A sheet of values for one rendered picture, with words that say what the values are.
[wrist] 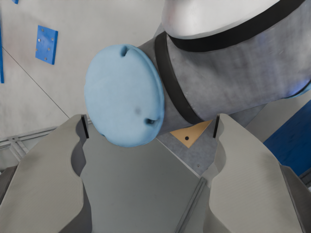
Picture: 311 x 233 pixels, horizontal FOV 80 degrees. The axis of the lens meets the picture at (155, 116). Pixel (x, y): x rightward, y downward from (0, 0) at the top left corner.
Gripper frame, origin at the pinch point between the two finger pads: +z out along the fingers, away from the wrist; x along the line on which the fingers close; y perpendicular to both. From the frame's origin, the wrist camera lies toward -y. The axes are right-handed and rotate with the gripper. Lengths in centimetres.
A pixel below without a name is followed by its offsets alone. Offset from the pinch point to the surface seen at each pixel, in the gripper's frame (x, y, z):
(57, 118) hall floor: -117, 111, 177
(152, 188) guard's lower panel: -2, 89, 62
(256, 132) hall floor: 70, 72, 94
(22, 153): -59, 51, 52
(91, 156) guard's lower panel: -36, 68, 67
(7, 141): -66, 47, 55
